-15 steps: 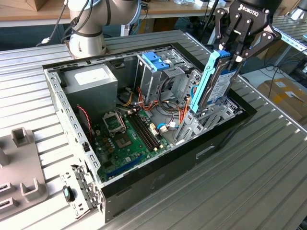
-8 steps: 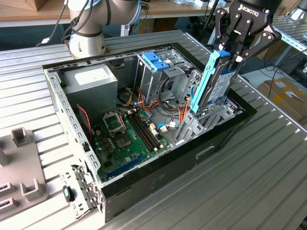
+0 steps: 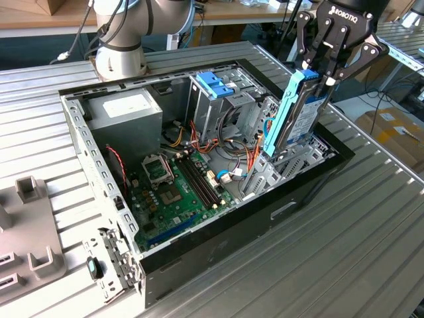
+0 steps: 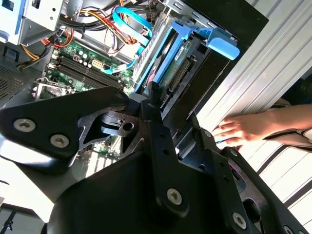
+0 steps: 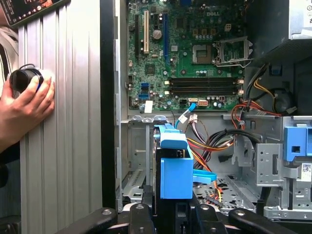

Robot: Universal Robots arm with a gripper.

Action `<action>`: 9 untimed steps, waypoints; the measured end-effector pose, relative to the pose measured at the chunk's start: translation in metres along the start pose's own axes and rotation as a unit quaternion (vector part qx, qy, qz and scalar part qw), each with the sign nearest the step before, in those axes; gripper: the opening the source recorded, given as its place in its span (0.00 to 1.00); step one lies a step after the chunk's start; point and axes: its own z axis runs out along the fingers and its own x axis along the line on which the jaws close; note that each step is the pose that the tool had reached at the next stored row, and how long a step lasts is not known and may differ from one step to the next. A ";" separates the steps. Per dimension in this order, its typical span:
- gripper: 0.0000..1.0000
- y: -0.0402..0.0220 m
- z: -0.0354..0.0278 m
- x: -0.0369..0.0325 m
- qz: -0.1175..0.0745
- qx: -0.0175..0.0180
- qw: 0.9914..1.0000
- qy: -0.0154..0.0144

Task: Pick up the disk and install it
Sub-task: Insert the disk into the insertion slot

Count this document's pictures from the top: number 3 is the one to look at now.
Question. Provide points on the grey parts rack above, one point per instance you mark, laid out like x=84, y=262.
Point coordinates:
x=26, y=232

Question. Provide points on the blue expansion slot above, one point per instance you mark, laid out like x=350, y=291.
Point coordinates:
x=172, y=232

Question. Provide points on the metal disk bay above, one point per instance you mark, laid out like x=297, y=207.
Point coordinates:
x=268, y=175

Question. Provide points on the hard disk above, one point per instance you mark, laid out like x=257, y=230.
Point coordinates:
x=304, y=119

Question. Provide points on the cardboard box white label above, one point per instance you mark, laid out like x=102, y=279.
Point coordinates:
x=391, y=139

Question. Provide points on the black open PC case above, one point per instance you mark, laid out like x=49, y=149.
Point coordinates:
x=232, y=245

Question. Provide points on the long wooden desk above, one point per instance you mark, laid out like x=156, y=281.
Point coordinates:
x=232, y=11

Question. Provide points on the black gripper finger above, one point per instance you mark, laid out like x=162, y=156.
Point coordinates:
x=377, y=49
x=303, y=33

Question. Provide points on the RAM slot white latches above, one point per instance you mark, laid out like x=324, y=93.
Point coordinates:
x=205, y=179
x=197, y=183

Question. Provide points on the RAM slot black latches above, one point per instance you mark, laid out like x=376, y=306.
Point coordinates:
x=201, y=181
x=193, y=185

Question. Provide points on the black teal case latch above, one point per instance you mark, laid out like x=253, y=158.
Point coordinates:
x=94, y=268

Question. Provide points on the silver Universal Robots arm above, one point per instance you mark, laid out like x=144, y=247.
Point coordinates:
x=116, y=49

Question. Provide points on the grey power supply unit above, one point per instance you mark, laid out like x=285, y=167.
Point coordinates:
x=126, y=132

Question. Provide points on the metal drive cage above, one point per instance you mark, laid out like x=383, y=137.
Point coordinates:
x=205, y=112

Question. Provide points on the green motherboard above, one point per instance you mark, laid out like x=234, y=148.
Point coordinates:
x=179, y=212

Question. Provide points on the slat table aluminium frame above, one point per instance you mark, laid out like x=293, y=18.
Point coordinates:
x=405, y=43

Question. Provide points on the blue plastic drive bracket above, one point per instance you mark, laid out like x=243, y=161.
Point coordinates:
x=212, y=84

